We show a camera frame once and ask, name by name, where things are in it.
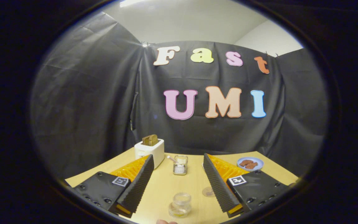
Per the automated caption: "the small clear juice bottle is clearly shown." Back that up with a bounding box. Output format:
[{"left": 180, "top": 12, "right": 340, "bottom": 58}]
[{"left": 168, "top": 192, "right": 192, "bottom": 218}]

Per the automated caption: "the white toaster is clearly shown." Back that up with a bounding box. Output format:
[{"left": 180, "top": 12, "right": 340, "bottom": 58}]
[{"left": 134, "top": 138, "right": 165, "bottom": 169}]

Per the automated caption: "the black backdrop cloth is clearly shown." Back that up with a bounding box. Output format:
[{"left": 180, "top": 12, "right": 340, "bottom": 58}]
[{"left": 30, "top": 12, "right": 328, "bottom": 180}]

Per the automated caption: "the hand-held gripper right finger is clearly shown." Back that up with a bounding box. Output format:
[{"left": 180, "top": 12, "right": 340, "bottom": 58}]
[{"left": 202, "top": 153, "right": 291, "bottom": 218}]

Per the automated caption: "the wooden table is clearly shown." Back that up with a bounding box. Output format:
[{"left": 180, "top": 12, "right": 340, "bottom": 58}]
[{"left": 65, "top": 147, "right": 300, "bottom": 224}]

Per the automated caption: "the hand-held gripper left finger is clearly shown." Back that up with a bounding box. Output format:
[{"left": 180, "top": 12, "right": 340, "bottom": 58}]
[{"left": 73, "top": 154, "right": 155, "bottom": 218}]

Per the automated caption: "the ribbed clear glass cup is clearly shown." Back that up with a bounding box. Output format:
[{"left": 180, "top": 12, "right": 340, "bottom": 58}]
[{"left": 172, "top": 155, "right": 188, "bottom": 176}]

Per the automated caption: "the brown toast slice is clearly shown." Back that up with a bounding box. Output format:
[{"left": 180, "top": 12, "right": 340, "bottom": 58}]
[{"left": 142, "top": 134, "right": 158, "bottom": 146}]

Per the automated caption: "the round clear coaster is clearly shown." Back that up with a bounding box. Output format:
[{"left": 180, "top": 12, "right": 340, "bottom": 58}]
[{"left": 202, "top": 186, "right": 216, "bottom": 198}]

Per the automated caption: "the blue plate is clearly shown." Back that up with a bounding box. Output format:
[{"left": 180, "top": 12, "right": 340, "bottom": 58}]
[{"left": 237, "top": 156, "right": 264, "bottom": 172}]

